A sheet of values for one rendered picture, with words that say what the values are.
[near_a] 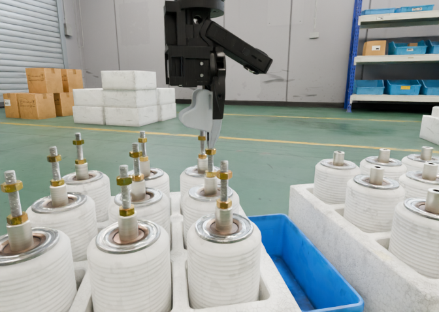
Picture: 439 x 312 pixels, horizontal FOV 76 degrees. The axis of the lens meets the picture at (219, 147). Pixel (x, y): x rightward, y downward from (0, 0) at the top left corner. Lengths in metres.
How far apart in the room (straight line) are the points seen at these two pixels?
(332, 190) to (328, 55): 4.73
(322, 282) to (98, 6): 6.93
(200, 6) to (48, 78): 3.70
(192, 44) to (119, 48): 6.32
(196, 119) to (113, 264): 0.22
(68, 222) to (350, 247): 0.45
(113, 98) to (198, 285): 2.77
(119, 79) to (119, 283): 2.71
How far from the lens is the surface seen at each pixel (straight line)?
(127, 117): 2.97
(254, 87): 5.42
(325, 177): 0.66
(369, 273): 0.54
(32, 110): 4.01
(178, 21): 0.43
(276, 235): 0.74
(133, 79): 2.89
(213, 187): 0.47
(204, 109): 0.42
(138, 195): 0.47
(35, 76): 4.15
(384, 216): 0.58
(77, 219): 0.47
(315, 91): 5.30
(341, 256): 0.59
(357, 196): 0.57
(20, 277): 0.38
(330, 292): 0.59
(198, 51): 0.41
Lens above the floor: 0.43
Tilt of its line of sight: 13 degrees down
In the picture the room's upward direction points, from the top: straight up
